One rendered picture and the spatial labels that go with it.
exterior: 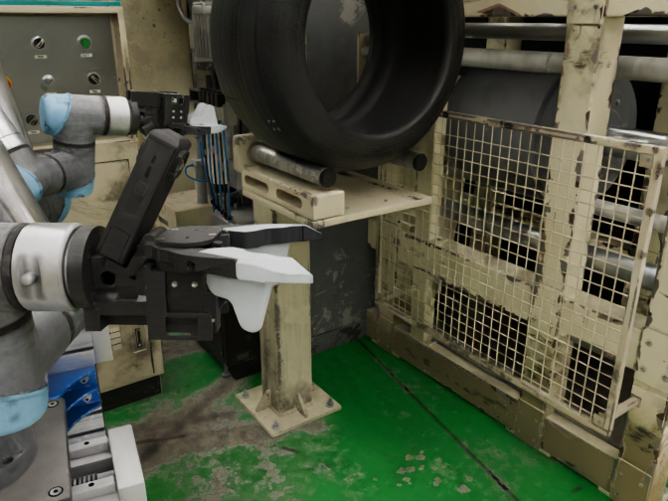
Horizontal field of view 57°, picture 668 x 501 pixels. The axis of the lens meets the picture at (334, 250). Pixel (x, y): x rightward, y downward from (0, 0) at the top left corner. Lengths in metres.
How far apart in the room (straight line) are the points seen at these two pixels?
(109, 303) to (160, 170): 0.12
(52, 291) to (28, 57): 1.42
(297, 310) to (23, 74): 1.02
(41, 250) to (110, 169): 1.41
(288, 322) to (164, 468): 0.56
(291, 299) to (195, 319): 1.40
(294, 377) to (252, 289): 1.59
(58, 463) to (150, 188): 0.47
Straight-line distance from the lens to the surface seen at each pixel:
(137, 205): 0.51
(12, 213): 0.69
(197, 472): 1.93
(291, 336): 1.96
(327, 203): 1.40
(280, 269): 0.44
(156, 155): 0.50
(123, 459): 0.93
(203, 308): 0.50
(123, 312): 0.54
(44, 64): 1.92
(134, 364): 2.18
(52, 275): 0.53
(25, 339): 0.61
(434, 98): 1.54
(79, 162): 1.25
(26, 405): 0.63
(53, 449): 0.90
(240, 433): 2.05
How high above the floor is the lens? 1.24
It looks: 21 degrees down
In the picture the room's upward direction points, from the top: straight up
